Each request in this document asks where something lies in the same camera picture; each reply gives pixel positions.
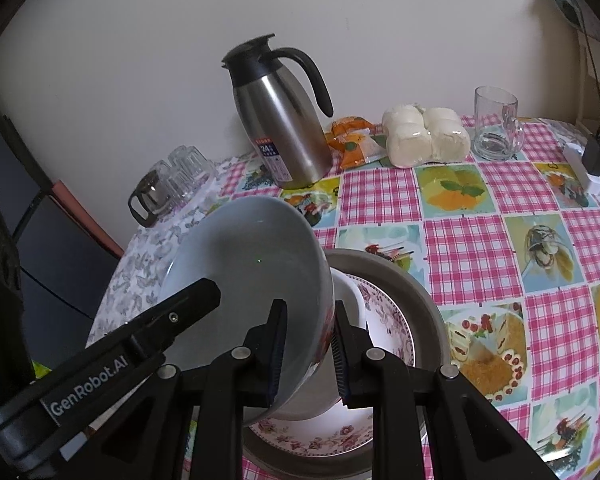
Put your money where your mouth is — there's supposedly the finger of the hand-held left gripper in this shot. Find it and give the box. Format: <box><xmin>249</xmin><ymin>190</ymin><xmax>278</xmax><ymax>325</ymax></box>
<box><xmin>105</xmin><ymin>278</ymin><xmax>222</xmax><ymax>361</ymax></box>

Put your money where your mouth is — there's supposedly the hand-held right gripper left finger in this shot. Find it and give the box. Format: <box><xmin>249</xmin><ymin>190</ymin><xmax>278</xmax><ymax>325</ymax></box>
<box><xmin>95</xmin><ymin>299</ymin><xmax>288</xmax><ymax>480</ymax></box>

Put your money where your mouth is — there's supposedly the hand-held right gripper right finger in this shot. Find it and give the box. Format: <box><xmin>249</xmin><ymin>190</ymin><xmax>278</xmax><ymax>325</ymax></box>
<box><xmin>330</xmin><ymin>300</ymin><xmax>558</xmax><ymax>480</ymax></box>

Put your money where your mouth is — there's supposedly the round floral rim plate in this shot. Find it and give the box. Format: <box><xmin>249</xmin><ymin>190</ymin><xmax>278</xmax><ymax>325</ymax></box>
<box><xmin>250</xmin><ymin>280</ymin><xmax>415</xmax><ymax>458</ymax></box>

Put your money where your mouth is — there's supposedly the small white bowl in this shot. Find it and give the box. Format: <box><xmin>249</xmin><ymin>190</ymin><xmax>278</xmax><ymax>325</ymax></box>
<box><xmin>280</xmin><ymin>272</ymin><xmax>368</xmax><ymax>418</ymax></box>

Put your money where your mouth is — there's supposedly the pale blue bowl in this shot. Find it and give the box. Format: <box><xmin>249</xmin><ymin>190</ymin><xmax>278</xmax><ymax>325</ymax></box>
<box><xmin>157</xmin><ymin>196</ymin><xmax>337</xmax><ymax>423</ymax></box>

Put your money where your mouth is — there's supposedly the stainless steel pan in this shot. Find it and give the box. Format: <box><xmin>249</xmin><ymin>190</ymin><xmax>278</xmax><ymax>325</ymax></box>
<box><xmin>240</xmin><ymin>247</ymin><xmax>452</xmax><ymax>480</ymax></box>

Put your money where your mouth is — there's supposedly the clear glass tumbler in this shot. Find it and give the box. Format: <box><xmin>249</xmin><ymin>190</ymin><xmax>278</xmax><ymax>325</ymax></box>
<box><xmin>165</xmin><ymin>152</ymin><xmax>196</xmax><ymax>201</ymax></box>
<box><xmin>180</xmin><ymin>145</ymin><xmax>216</xmax><ymax>193</ymax></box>

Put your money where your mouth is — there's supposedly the stainless steel thermos jug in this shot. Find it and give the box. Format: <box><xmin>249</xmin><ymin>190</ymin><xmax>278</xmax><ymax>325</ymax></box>
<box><xmin>221</xmin><ymin>34</ymin><xmax>335</xmax><ymax>190</ymax></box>

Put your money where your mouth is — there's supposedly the orange snack packet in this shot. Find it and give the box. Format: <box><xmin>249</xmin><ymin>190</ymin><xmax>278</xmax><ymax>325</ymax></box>
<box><xmin>327</xmin><ymin>116</ymin><xmax>391</xmax><ymax>170</ymax></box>

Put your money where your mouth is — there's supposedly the bag of white steamed buns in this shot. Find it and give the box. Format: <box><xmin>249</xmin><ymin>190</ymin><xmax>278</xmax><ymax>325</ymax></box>
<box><xmin>382</xmin><ymin>104</ymin><xmax>472</xmax><ymax>168</ymax></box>

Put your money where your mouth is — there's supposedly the clear glass mug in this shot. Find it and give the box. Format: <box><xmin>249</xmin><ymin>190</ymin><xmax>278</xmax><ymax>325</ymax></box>
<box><xmin>471</xmin><ymin>86</ymin><xmax>527</xmax><ymax>162</ymax></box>

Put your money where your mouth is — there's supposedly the black power adapter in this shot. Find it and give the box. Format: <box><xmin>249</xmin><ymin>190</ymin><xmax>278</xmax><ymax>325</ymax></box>
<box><xmin>581</xmin><ymin>132</ymin><xmax>600</xmax><ymax>177</ymax></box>

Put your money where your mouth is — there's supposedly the grey floral cushion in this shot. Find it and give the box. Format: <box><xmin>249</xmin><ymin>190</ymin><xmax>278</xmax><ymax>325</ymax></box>
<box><xmin>550</xmin><ymin>0</ymin><xmax>588</xmax><ymax>31</ymax></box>

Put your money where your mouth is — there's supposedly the glass pot with black handle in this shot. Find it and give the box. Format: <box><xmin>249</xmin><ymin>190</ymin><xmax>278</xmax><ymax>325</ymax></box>
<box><xmin>127</xmin><ymin>162</ymin><xmax>178</xmax><ymax>227</ymax></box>

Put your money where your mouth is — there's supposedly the black cable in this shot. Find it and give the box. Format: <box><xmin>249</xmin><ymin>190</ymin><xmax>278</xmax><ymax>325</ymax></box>
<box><xmin>575</xmin><ymin>0</ymin><xmax>600</xmax><ymax>138</ymax></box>

